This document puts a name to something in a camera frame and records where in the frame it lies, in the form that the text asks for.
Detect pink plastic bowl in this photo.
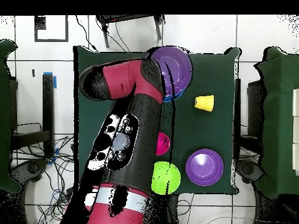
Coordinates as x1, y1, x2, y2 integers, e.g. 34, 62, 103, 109
155, 132, 171, 156

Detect grey office chair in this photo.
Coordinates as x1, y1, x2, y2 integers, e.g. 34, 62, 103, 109
236, 159, 265, 185
11, 158, 50, 183

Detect blue tape piece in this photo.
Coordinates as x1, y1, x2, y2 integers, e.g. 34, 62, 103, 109
47, 148, 60, 165
43, 72, 57, 89

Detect bundle of floor cables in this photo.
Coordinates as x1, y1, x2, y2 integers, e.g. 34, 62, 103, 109
11, 122, 78, 224

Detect green plastic bowl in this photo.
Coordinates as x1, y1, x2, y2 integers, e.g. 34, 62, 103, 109
151, 161, 181, 195

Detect large blue plastic bowl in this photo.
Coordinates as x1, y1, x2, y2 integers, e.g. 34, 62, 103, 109
163, 90, 185, 103

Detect green covered side table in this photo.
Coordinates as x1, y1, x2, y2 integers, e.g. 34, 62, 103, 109
254, 46, 299, 199
0, 39, 22, 194

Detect dark green table cloth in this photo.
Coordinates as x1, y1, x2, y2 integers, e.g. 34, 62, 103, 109
73, 45, 241, 194

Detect purple plastic bowl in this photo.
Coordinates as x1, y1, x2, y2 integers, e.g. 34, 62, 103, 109
185, 148, 224, 187
149, 46, 194, 97

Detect black floor cable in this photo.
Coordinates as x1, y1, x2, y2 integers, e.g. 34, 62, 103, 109
75, 15, 99, 53

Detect black cabinet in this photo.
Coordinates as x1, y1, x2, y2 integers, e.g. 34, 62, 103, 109
247, 80, 266, 137

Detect black bench frame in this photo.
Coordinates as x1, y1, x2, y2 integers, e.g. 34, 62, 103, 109
10, 73, 55, 158

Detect yellow plastic cup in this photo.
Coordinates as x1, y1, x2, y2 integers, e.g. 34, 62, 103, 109
194, 94, 215, 112

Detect black square frame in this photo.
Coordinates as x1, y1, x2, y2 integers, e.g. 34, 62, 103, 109
34, 15, 69, 43

